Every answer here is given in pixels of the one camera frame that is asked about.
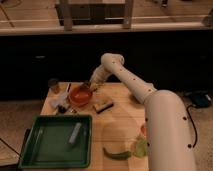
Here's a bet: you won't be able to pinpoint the green chili pepper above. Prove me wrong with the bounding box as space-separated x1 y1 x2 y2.
103 148 131 160

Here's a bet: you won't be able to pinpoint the orange peach fruit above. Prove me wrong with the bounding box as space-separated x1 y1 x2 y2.
140 124 147 137

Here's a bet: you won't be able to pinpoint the wooden block brush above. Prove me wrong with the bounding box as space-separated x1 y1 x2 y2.
93 100 114 114

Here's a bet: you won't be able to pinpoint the red bowl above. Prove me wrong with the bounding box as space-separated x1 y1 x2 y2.
68 87 93 107

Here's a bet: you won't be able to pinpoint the white cloth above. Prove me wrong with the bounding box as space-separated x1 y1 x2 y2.
49 92 69 108

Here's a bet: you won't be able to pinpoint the small dark object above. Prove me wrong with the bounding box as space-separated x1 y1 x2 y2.
58 105 67 114

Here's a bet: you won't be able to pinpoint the clear tube in tray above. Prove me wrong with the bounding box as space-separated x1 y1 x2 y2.
69 123 82 145

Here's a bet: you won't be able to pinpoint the black cable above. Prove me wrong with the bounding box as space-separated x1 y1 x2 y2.
185 103 199 149

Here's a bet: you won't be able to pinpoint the small dark jar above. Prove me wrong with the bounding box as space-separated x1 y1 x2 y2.
48 79 60 94

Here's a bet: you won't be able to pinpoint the dark object on floor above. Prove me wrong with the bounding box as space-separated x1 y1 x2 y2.
188 92 212 108

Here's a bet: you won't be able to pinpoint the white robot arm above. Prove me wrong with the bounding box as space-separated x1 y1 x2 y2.
90 53 197 171

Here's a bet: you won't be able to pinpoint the green plastic tray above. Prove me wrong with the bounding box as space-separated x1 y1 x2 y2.
19 115 92 169

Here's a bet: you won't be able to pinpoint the wooden frame stand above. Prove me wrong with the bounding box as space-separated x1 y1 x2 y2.
54 0 134 31

